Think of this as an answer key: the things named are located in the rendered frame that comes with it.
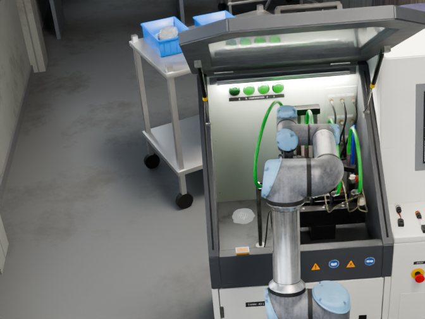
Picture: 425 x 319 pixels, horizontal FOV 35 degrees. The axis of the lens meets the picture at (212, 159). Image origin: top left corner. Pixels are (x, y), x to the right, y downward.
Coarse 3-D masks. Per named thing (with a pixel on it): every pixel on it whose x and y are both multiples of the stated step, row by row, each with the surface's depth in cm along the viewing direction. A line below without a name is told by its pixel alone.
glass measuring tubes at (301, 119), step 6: (300, 108) 282; (306, 108) 282; (312, 108) 281; (318, 108) 281; (300, 114) 282; (312, 114) 283; (318, 114) 286; (300, 120) 287; (318, 120) 287; (300, 150) 293; (312, 150) 293; (312, 156) 295
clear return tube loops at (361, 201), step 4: (356, 176) 270; (344, 188) 267; (324, 196) 266; (356, 196) 271; (364, 196) 264; (348, 200) 270; (360, 200) 272; (364, 200) 263; (340, 204) 270; (360, 204) 272; (364, 204) 263; (348, 208) 264; (356, 208) 268; (328, 212) 265
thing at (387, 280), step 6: (384, 282) 266; (390, 282) 265; (384, 288) 267; (216, 294) 266; (384, 294) 268; (216, 300) 268; (384, 300) 270; (216, 306) 269; (384, 306) 271; (216, 312) 271; (384, 312) 273; (216, 318) 273; (384, 318) 275
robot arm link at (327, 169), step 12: (312, 132) 236; (324, 132) 230; (336, 132) 235; (312, 144) 239; (324, 144) 219; (336, 144) 238; (324, 156) 206; (336, 156) 208; (312, 168) 199; (324, 168) 199; (336, 168) 202; (312, 180) 198; (324, 180) 199; (336, 180) 202; (312, 192) 200; (324, 192) 201
